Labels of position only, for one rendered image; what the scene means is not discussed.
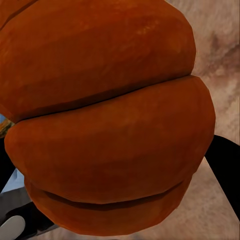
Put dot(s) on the stairs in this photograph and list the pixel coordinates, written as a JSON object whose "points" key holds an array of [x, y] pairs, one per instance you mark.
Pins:
{"points": [[13, 199]]}

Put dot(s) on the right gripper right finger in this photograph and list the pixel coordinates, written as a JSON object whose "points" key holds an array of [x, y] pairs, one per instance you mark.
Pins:
{"points": [[223, 156]]}

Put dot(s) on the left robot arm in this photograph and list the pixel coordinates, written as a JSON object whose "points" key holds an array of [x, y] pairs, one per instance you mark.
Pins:
{"points": [[24, 222]]}

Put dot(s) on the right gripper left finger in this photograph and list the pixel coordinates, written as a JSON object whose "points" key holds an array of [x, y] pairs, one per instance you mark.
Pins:
{"points": [[6, 165]]}

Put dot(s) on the pumpkin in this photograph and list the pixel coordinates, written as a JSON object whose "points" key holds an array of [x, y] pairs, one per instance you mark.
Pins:
{"points": [[103, 116]]}

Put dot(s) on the sofa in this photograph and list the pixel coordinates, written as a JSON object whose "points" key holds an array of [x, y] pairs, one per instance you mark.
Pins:
{"points": [[16, 180]]}

